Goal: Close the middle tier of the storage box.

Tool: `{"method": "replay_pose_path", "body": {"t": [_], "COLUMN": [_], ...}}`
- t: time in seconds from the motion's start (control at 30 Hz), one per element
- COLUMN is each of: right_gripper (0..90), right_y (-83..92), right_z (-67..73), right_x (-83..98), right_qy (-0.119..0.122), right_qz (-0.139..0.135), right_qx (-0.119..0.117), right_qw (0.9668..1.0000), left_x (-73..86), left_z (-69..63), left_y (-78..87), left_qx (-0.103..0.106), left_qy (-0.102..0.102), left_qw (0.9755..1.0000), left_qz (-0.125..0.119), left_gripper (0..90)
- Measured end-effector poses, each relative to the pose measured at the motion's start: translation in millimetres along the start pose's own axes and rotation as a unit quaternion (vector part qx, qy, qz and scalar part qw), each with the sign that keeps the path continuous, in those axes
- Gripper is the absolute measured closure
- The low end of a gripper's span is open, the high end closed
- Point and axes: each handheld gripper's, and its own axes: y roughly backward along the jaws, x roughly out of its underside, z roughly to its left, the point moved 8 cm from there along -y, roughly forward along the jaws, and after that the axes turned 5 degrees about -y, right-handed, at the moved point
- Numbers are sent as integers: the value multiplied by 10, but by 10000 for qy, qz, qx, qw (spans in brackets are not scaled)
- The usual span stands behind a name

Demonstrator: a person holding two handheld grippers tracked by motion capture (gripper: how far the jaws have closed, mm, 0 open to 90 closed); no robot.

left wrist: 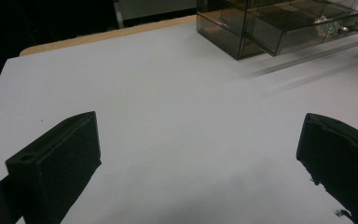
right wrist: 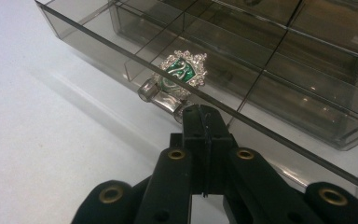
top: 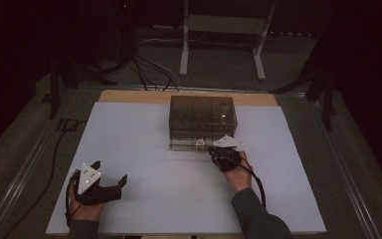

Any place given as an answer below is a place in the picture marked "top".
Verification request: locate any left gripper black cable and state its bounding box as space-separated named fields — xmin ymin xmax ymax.
xmin=64 ymin=169 xmax=82 ymax=229

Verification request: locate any white table board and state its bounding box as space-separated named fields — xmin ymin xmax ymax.
xmin=45 ymin=101 xmax=327 ymax=236

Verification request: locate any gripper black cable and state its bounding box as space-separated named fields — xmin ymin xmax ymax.
xmin=234 ymin=154 xmax=268 ymax=210
xmin=64 ymin=169 xmax=82 ymax=229

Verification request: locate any person's right hand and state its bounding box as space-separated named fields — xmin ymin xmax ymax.
xmin=223 ymin=150 xmax=254 ymax=194

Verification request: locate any black floor cable bundle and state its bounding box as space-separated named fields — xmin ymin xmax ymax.
xmin=127 ymin=36 xmax=182 ymax=93

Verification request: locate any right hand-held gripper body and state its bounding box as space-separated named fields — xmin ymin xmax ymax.
xmin=207 ymin=133 xmax=244 ymax=173

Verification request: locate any person's left hand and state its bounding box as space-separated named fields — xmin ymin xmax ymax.
xmin=66 ymin=193 xmax=106 ymax=223

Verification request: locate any long black floor cable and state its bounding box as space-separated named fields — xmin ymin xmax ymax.
xmin=2 ymin=119 xmax=88 ymax=239

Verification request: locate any black metal stand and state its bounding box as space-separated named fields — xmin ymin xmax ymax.
xmin=47 ymin=49 xmax=119 ymax=120
xmin=268 ymin=33 xmax=340 ymax=132

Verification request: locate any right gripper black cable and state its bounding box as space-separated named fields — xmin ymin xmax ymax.
xmin=234 ymin=154 xmax=268 ymax=210

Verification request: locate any metal floor rail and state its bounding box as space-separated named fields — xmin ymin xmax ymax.
xmin=0 ymin=109 xmax=68 ymax=239
xmin=311 ymin=99 xmax=382 ymax=239

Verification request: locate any white metal stand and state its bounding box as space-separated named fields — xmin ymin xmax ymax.
xmin=178 ymin=0 xmax=278 ymax=82

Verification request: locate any smoky transparent drawer box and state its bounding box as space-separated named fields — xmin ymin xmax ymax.
xmin=168 ymin=95 xmax=239 ymax=147

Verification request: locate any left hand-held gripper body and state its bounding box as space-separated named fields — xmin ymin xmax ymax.
xmin=74 ymin=161 xmax=124 ymax=207

